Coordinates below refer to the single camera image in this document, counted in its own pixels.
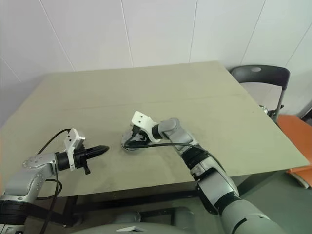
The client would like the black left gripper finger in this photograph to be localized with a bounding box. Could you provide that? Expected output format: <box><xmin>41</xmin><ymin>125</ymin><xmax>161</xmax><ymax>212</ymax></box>
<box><xmin>83</xmin><ymin>145</ymin><xmax>110</xmax><ymax>153</ymax></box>
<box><xmin>84</xmin><ymin>151</ymin><xmax>108</xmax><ymax>159</ymax></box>

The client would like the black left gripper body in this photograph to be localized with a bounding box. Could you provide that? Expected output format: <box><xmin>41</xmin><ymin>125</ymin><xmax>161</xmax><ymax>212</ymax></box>
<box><xmin>72</xmin><ymin>145</ymin><xmax>92</xmax><ymax>176</ymax></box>

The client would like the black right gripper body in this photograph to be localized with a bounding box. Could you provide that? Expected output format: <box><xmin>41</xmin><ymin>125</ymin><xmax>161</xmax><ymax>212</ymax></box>
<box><xmin>132</xmin><ymin>125</ymin><xmax>152</xmax><ymax>146</ymax></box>

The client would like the small silver gear part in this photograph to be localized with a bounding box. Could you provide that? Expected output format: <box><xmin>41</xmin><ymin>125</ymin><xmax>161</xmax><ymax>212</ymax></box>
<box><xmin>121</xmin><ymin>128</ymin><xmax>148</xmax><ymax>154</ymax></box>

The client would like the dark grey folding chair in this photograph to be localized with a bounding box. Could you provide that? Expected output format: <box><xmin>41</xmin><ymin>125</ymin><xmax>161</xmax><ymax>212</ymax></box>
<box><xmin>229</xmin><ymin>64</ymin><xmax>291</xmax><ymax>120</ymax></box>

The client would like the orange white curved panel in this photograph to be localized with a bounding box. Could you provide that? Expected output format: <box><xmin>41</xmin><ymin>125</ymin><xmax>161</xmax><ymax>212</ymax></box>
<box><xmin>286</xmin><ymin>167</ymin><xmax>312</xmax><ymax>188</ymax></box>

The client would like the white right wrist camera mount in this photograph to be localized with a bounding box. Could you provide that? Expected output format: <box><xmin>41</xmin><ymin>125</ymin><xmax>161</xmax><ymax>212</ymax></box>
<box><xmin>131</xmin><ymin>111</ymin><xmax>163</xmax><ymax>143</ymax></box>

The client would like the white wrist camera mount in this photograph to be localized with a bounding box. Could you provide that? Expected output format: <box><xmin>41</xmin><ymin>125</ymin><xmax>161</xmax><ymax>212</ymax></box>
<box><xmin>131</xmin><ymin>111</ymin><xmax>163</xmax><ymax>143</ymax></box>
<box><xmin>63</xmin><ymin>128</ymin><xmax>86</xmax><ymax>172</ymax></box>

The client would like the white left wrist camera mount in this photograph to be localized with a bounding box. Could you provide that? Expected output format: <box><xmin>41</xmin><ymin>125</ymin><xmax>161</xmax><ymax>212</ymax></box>
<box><xmin>63</xmin><ymin>128</ymin><xmax>86</xmax><ymax>172</ymax></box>

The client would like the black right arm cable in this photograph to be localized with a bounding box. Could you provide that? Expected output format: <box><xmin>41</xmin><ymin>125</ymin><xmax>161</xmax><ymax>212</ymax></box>
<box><xmin>122</xmin><ymin>125</ymin><xmax>210</xmax><ymax>158</ymax></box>

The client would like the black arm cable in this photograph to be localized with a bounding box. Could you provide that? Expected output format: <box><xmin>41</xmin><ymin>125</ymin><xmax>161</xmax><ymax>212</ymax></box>
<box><xmin>35</xmin><ymin>128</ymin><xmax>74</xmax><ymax>234</ymax></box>
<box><xmin>122</xmin><ymin>125</ymin><xmax>210</xmax><ymax>158</ymax></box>

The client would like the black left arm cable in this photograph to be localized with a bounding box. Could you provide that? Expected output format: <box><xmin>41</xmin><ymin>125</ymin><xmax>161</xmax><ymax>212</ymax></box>
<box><xmin>35</xmin><ymin>128</ymin><xmax>74</xmax><ymax>234</ymax></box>

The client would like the black metal table frame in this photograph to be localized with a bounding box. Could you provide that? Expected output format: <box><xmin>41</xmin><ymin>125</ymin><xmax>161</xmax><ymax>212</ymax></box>
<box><xmin>55</xmin><ymin>168</ymin><xmax>291</xmax><ymax>228</ymax></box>

